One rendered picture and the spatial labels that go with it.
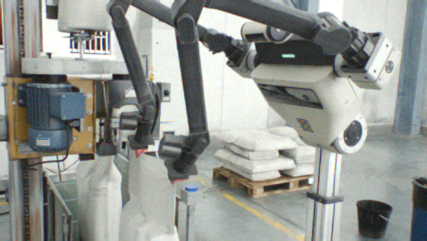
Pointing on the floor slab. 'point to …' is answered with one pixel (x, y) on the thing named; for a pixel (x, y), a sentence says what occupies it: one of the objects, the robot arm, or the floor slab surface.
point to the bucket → (373, 218)
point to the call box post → (190, 223)
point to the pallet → (255, 187)
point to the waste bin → (418, 220)
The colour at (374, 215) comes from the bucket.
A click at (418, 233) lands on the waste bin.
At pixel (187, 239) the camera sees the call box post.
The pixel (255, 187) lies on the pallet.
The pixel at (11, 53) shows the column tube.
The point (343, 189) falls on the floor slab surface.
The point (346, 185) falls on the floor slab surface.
